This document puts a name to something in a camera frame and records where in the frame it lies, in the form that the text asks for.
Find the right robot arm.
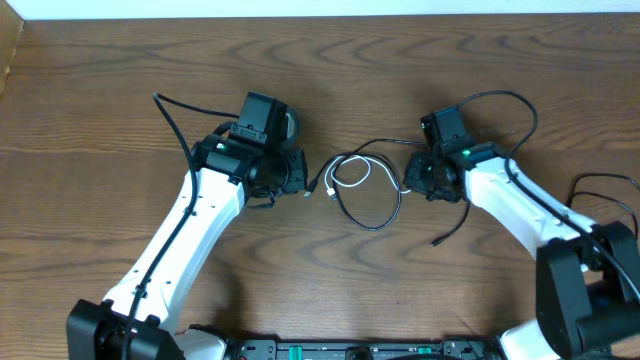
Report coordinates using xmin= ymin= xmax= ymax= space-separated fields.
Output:
xmin=404 ymin=107 xmax=639 ymax=359

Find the white USB cable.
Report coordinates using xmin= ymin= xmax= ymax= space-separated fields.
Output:
xmin=323 ymin=153 xmax=414 ymax=201

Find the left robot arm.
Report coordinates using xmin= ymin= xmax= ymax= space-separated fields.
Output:
xmin=66 ymin=92 xmax=308 ymax=359

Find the left camera black cable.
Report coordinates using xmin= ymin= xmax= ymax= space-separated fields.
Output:
xmin=119 ymin=91 xmax=241 ymax=360

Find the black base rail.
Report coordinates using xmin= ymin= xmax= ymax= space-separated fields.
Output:
xmin=189 ymin=324 xmax=506 ymax=360

